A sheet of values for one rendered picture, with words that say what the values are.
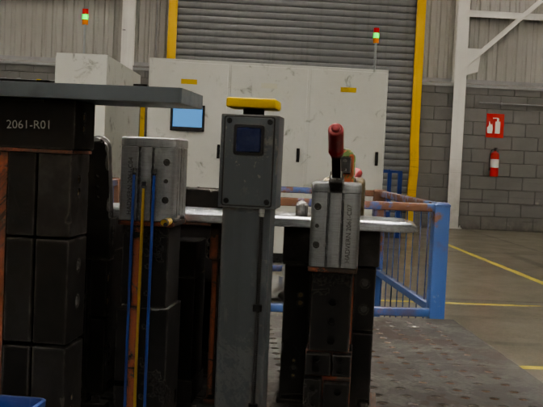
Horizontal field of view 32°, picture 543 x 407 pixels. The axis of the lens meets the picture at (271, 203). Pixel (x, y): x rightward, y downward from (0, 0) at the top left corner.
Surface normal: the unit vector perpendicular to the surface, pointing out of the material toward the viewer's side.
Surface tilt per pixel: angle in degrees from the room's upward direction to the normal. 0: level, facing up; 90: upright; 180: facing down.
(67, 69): 90
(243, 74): 90
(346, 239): 90
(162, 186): 90
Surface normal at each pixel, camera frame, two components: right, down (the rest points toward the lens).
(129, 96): -0.11, 0.05
